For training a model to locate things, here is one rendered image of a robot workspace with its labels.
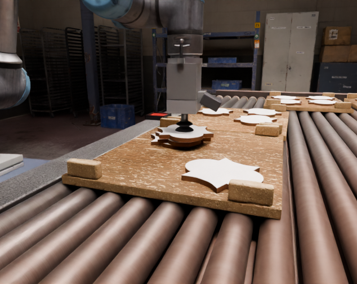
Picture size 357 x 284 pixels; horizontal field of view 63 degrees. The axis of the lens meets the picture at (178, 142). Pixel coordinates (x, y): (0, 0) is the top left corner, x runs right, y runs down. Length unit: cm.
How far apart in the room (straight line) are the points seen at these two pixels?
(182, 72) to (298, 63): 482
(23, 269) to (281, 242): 28
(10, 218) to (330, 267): 39
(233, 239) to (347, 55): 538
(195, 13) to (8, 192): 47
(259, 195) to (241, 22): 560
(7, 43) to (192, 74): 47
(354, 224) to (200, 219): 20
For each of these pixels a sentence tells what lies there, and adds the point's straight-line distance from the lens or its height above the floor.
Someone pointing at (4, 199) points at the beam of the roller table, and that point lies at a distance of 53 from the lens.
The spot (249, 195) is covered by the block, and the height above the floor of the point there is 95.
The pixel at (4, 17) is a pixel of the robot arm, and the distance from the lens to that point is 84.
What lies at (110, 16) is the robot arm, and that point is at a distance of 54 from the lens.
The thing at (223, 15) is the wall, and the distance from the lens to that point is 597.
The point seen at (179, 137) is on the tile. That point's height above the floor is 97.
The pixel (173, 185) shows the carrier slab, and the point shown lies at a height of 94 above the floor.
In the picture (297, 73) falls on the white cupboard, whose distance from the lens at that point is 538.
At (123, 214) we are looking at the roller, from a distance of 41.
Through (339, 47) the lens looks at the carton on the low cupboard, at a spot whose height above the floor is 135.
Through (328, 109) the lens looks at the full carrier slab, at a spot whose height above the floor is 93.
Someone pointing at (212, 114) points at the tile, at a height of 94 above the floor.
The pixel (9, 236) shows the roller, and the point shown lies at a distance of 41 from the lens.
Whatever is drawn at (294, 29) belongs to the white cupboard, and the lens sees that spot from 539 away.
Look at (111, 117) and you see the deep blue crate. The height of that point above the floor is 20.
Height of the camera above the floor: 112
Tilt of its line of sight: 15 degrees down
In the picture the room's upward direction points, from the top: straight up
